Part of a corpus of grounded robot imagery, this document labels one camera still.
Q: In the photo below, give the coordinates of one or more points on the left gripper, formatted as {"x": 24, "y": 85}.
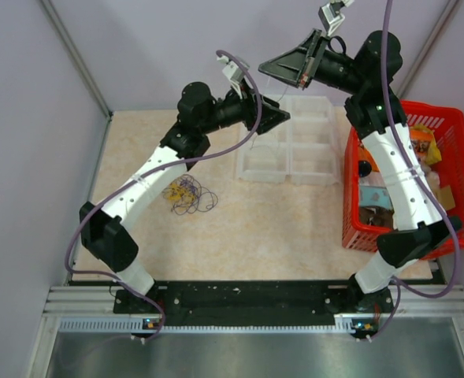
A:
{"x": 270, "y": 116}

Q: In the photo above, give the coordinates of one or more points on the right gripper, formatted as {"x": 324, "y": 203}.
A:
{"x": 288, "y": 68}

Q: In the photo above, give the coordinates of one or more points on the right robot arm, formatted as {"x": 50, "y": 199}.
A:
{"x": 420, "y": 223}

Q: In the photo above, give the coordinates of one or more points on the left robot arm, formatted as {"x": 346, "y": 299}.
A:
{"x": 105, "y": 233}

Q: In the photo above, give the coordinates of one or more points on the clear plastic compartment tray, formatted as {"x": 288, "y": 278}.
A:
{"x": 304, "y": 150}

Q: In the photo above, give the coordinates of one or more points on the black round ball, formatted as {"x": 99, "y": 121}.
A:
{"x": 364, "y": 168}

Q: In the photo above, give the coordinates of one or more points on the teal small box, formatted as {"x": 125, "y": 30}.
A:
{"x": 370, "y": 196}

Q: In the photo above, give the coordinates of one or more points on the orange snack package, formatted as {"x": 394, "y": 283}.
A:
{"x": 421, "y": 142}

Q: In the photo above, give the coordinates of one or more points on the yellow snack bag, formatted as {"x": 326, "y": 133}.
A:
{"x": 434, "y": 155}

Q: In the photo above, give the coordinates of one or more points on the pink wrapped roll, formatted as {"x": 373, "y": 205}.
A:
{"x": 432, "y": 177}

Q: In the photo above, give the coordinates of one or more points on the red plastic basket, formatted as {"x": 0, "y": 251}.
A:
{"x": 447, "y": 125}

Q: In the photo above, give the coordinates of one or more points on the brown cardboard box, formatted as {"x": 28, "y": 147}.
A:
{"x": 445, "y": 197}

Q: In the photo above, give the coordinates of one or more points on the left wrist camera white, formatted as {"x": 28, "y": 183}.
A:
{"x": 233, "y": 73}

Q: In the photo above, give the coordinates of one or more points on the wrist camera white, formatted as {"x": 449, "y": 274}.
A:
{"x": 331, "y": 15}
{"x": 233, "y": 73}

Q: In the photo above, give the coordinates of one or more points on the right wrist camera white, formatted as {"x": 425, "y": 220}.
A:
{"x": 331, "y": 15}

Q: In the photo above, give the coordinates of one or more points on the right corner aluminium post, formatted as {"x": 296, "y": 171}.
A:
{"x": 446, "y": 16}

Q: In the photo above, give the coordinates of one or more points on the corner aluminium post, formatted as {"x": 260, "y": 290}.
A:
{"x": 446, "y": 16}
{"x": 74, "y": 55}

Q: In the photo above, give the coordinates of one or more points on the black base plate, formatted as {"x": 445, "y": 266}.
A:
{"x": 252, "y": 302}

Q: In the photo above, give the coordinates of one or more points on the left corner aluminium post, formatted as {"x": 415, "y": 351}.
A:
{"x": 74, "y": 55}

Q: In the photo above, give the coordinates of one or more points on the white cable duct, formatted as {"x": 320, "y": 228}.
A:
{"x": 146, "y": 325}

